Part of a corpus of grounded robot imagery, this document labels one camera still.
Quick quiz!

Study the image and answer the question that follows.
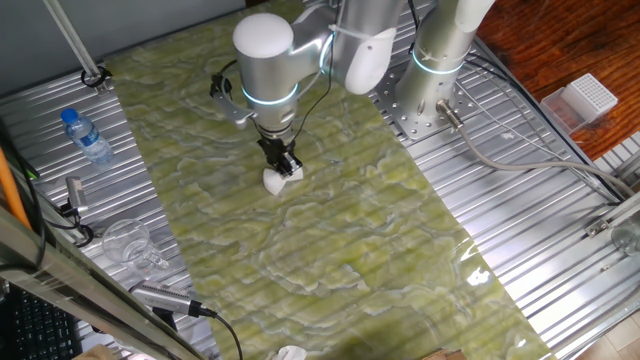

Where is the clear glass vessel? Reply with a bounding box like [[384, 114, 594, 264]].
[[610, 219, 640, 257]]

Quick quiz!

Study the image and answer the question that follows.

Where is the green marble pattern mat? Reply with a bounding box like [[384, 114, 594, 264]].
[[104, 0, 554, 360]]

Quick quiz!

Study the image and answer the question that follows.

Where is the clear glass mug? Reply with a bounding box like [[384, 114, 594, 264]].
[[101, 218, 170, 274]]

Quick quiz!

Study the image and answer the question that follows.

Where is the silver camera bracket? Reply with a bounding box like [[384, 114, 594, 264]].
[[213, 89, 256, 130]]

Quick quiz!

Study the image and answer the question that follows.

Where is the orange pole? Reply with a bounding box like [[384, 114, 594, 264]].
[[0, 147, 32, 231]]

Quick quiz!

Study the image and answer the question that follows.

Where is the black keyboard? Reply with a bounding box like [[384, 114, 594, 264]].
[[0, 284, 84, 360]]

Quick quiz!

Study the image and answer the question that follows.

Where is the black ribbed camera cable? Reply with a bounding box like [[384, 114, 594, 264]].
[[199, 307, 245, 360]]

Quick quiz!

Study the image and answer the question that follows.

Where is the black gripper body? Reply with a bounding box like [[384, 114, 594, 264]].
[[256, 136, 298, 164]]

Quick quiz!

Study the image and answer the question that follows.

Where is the water bottle blue cap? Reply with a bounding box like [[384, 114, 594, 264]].
[[59, 107, 115, 166]]

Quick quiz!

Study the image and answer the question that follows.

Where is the black clamp tool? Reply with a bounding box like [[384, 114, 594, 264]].
[[59, 175, 95, 221]]

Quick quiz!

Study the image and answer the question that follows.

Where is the white crumpled tissue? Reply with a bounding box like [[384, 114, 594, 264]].
[[272, 344, 309, 360]]

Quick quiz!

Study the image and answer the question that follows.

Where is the white pipette tip box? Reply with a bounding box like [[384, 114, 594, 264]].
[[564, 73, 620, 124]]

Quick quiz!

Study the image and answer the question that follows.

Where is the aluminium profile rail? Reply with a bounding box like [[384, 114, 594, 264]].
[[584, 192, 640, 239]]

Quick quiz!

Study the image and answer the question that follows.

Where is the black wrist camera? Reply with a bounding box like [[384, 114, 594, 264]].
[[209, 73, 232, 99]]

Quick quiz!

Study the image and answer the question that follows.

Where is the clear plastic box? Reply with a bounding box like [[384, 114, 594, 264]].
[[540, 87, 586, 135]]

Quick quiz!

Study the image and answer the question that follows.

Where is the white sponge block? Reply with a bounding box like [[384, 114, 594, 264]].
[[262, 166, 305, 197]]

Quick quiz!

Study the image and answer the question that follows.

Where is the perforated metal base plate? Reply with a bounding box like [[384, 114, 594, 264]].
[[369, 62, 481, 142]]

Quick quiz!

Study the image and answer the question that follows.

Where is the cardboard box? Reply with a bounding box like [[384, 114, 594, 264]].
[[422, 347, 469, 360]]

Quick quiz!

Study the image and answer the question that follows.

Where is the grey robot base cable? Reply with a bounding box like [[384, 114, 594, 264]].
[[437, 98, 636, 199]]

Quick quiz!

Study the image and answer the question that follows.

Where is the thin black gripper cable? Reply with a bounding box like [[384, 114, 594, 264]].
[[291, 42, 335, 145]]

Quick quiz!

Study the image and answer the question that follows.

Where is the silver ribbed camera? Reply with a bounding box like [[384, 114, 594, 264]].
[[130, 279, 204, 319]]

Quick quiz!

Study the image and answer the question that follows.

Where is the aluminium pole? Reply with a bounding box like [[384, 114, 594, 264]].
[[42, 0, 109, 94]]

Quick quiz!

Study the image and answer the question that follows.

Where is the aluminium frame bar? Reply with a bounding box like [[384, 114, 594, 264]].
[[0, 207, 206, 360]]

